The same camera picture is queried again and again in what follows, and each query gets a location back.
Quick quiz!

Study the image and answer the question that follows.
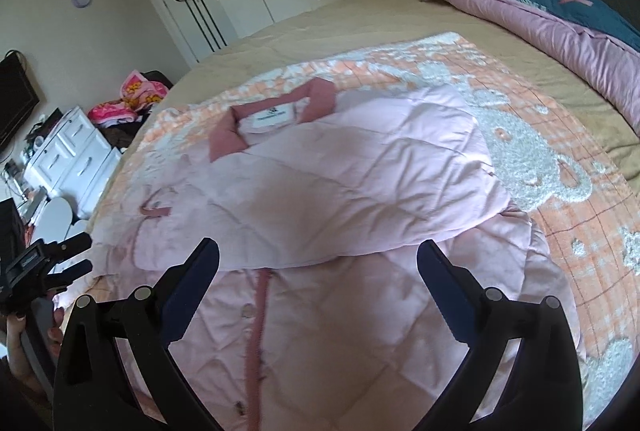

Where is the white dresser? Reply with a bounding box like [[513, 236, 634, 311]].
[[22, 106, 124, 218]]

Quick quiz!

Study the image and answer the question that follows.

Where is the black wall television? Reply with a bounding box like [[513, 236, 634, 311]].
[[0, 51, 41, 153]]

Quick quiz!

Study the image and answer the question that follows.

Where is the orange bear-print blanket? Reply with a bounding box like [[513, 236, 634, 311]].
[[95, 31, 640, 422]]

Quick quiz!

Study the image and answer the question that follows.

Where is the white stool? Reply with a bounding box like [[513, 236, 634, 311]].
[[36, 197, 90, 244]]

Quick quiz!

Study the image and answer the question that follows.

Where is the person's left hand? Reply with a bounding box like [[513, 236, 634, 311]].
[[0, 305, 66, 393]]

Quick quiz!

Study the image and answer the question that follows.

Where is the pink quilted jacket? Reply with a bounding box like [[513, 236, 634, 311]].
[[92, 78, 586, 431]]

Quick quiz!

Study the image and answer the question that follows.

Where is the bed with beige cover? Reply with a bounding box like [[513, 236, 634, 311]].
[[87, 0, 640, 232]]

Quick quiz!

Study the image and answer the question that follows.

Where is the pink cartoon cloth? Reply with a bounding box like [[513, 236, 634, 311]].
[[87, 70, 171, 127]]

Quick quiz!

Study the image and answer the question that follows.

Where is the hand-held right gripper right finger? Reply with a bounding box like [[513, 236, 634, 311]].
[[416, 238, 583, 431]]

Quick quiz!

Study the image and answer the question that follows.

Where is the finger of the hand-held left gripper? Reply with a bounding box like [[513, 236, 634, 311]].
[[49, 259, 95, 286], [47, 232, 94, 263]]

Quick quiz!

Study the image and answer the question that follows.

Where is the white door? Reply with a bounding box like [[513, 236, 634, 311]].
[[135, 0, 237, 68]]

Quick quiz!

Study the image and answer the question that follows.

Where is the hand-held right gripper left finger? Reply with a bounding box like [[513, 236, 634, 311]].
[[52, 237, 236, 431]]

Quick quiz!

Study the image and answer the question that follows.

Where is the dark chair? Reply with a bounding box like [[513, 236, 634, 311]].
[[102, 71, 174, 154]]

